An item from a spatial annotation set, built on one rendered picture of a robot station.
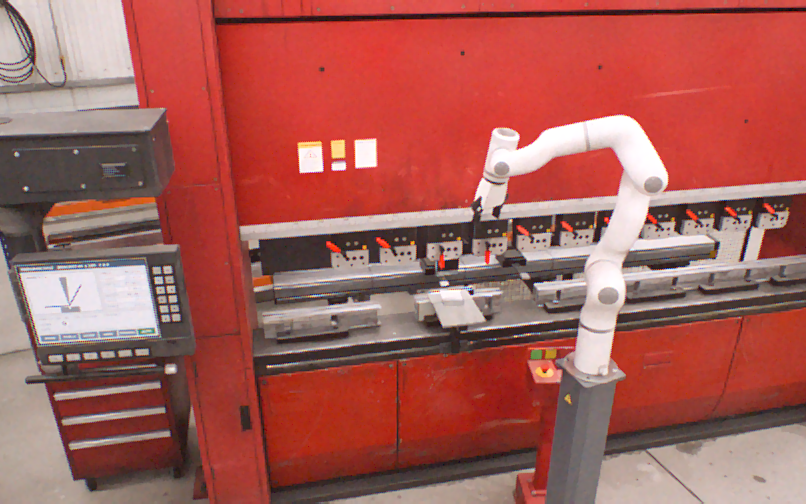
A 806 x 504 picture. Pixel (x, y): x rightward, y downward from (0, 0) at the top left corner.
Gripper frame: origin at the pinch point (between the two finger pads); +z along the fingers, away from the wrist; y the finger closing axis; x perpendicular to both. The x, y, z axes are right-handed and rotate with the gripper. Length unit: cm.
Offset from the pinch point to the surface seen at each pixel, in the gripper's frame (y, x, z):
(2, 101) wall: 81, -486, 141
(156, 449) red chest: 95, -83, 152
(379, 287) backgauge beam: -9, -61, 77
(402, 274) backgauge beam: -19, -58, 70
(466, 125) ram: -24.3, -40.8, -12.1
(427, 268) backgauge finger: -26, -49, 64
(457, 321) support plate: -9, -9, 58
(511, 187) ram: -43, -27, 12
